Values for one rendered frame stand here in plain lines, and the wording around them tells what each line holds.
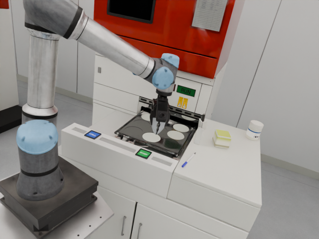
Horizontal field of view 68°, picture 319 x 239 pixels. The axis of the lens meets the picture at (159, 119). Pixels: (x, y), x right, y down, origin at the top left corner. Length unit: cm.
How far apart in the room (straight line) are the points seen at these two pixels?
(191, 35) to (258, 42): 159
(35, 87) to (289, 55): 252
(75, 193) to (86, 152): 28
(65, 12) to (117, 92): 105
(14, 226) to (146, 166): 50
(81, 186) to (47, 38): 52
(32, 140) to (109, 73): 99
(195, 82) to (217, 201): 74
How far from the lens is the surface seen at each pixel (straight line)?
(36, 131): 83
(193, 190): 100
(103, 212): 98
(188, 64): 140
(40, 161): 84
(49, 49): 86
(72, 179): 98
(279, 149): 324
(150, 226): 121
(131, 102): 165
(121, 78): 164
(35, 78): 89
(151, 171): 101
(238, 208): 101
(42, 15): 73
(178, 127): 146
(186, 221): 111
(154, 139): 128
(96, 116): 186
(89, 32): 73
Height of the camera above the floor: 155
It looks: 26 degrees down
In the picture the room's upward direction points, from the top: 11 degrees clockwise
